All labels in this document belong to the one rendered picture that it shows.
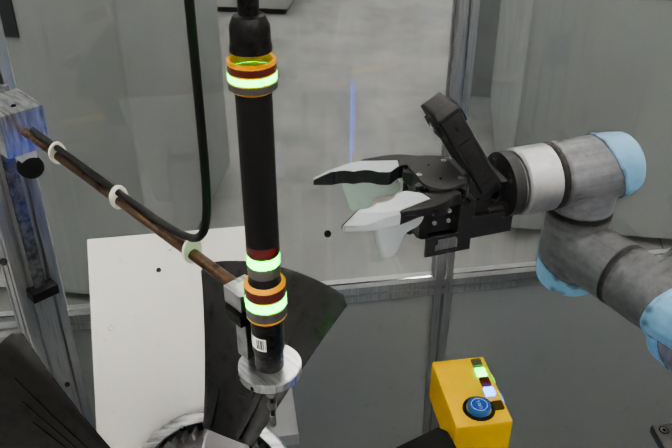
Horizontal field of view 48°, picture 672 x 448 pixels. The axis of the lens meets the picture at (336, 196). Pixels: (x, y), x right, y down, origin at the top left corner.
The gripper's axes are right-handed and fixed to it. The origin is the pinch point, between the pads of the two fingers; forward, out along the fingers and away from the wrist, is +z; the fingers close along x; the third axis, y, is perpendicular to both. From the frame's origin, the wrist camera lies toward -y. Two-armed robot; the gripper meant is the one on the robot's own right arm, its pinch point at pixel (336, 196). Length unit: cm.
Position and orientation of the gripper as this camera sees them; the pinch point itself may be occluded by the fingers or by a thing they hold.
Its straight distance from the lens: 75.7
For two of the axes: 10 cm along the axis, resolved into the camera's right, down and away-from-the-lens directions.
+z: -9.5, 1.6, -2.8
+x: -3.2, -4.9, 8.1
